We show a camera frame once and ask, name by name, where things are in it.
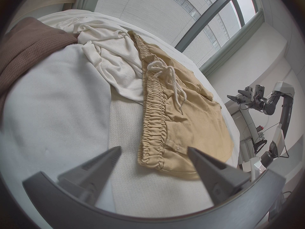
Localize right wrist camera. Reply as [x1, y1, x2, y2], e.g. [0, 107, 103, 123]
[253, 85, 265, 99]

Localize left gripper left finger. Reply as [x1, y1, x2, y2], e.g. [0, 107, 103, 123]
[57, 146, 122, 208]

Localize brown garment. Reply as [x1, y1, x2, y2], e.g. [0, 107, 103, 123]
[0, 17, 79, 110]

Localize white garment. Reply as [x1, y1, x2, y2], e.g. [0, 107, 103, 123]
[0, 44, 118, 212]

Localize cream garment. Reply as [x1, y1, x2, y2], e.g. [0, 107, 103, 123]
[38, 17, 145, 102]

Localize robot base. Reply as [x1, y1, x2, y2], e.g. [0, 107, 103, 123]
[230, 99, 270, 184]

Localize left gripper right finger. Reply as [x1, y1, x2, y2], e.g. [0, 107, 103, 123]
[187, 147, 251, 206]

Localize tan drawstring shorts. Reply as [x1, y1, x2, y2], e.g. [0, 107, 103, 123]
[127, 30, 234, 180]

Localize window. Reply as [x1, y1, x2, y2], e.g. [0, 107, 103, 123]
[94, 0, 265, 77]

